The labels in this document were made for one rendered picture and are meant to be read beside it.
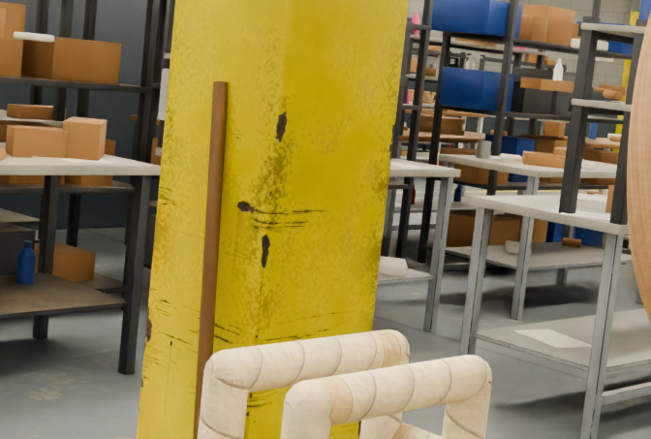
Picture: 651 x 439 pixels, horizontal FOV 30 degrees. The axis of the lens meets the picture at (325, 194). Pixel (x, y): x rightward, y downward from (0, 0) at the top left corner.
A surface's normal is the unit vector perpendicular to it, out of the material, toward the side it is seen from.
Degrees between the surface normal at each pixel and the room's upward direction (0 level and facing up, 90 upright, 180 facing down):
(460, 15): 90
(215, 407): 90
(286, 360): 62
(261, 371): 80
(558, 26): 90
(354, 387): 44
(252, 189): 90
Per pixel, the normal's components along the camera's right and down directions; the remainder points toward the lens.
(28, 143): 0.46, 0.15
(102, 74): 0.67, 0.15
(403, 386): 0.66, -0.33
